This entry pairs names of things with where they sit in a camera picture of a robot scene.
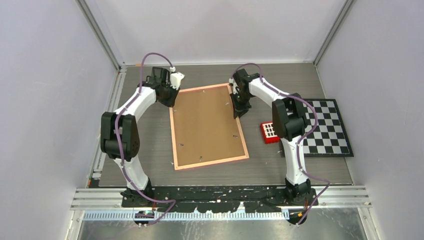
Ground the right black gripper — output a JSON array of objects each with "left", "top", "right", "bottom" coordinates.
[{"left": 229, "top": 91, "right": 252, "bottom": 119}]

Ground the pink picture frame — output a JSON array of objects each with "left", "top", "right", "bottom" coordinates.
[{"left": 169, "top": 83, "right": 250, "bottom": 171}]

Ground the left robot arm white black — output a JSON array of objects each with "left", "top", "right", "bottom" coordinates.
[{"left": 100, "top": 67, "right": 185, "bottom": 207}]

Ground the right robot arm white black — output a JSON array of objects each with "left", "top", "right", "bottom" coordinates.
[{"left": 229, "top": 68, "right": 311, "bottom": 205}]

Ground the red white toy block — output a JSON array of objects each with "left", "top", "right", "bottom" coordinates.
[{"left": 259, "top": 121, "right": 280, "bottom": 144}]

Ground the black white checkerboard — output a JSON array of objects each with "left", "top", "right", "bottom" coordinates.
[{"left": 303, "top": 98, "right": 354, "bottom": 157}]

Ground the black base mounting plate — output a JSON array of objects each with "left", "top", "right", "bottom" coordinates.
[{"left": 120, "top": 185, "right": 317, "bottom": 214}]

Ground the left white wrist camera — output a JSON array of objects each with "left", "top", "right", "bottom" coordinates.
[{"left": 169, "top": 66, "right": 185, "bottom": 90}]

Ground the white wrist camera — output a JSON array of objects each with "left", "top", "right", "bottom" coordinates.
[
  {"left": 228, "top": 78, "right": 239, "bottom": 96},
  {"left": 169, "top": 66, "right": 185, "bottom": 90}
]

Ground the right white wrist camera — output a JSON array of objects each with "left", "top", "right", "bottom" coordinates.
[{"left": 228, "top": 78, "right": 239, "bottom": 96}]

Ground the aluminium rail frame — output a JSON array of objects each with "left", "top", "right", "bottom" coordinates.
[{"left": 70, "top": 185, "right": 372, "bottom": 221}]

